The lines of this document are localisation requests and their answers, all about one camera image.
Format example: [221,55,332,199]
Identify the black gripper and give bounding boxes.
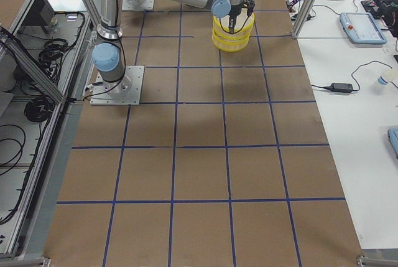
[228,0,244,34]

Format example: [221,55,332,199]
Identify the yellow steamer layer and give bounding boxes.
[212,32,250,52]
[212,12,255,41]

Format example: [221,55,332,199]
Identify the black power adapter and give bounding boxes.
[323,83,355,93]

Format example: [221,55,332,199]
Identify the blue teach pendant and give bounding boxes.
[339,12,387,45]
[387,127,398,157]

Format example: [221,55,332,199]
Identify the paper cup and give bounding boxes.
[376,69,397,95]

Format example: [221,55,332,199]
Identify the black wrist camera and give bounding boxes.
[243,0,256,17]

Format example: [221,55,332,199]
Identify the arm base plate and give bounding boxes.
[90,66,144,106]
[122,0,154,12]

